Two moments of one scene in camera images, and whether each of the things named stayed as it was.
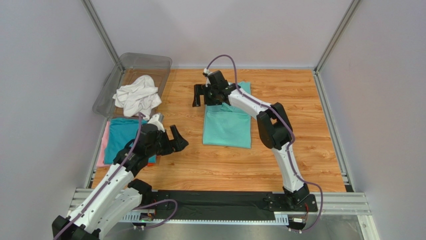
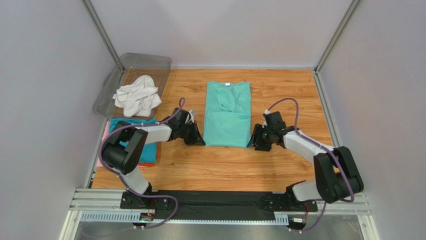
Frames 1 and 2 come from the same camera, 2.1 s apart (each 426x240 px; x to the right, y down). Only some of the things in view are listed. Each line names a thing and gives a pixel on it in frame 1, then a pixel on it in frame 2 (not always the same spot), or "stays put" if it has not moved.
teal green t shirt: (225, 125) stays put
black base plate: (182, 205) stays put
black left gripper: (177, 144) -> (196, 138)
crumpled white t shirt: (139, 97) stays put
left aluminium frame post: (100, 29) stays put
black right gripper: (204, 90) -> (260, 137)
